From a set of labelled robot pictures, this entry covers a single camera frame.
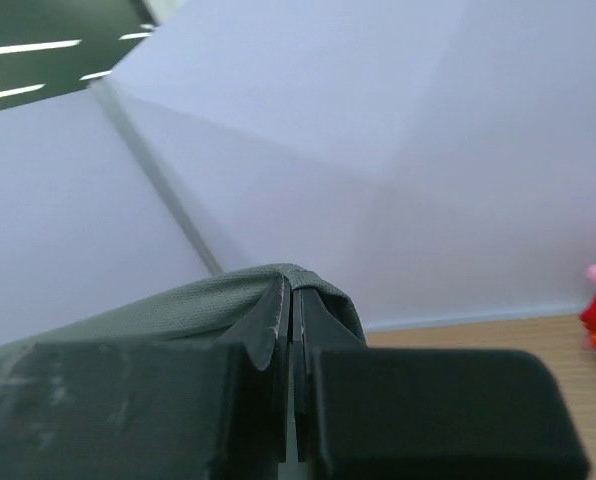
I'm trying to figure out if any dark grey t-shirt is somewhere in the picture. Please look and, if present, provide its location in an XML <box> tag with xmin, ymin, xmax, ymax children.
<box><xmin>0</xmin><ymin>264</ymin><xmax>364</xmax><ymax>367</ymax></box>

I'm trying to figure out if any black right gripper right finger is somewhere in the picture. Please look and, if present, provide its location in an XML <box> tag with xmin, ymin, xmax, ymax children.
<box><xmin>292</xmin><ymin>289</ymin><xmax>591</xmax><ymax>479</ymax></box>

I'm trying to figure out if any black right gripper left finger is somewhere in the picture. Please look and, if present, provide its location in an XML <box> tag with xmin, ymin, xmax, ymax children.
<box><xmin>0</xmin><ymin>278</ymin><xmax>291</xmax><ymax>479</ymax></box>

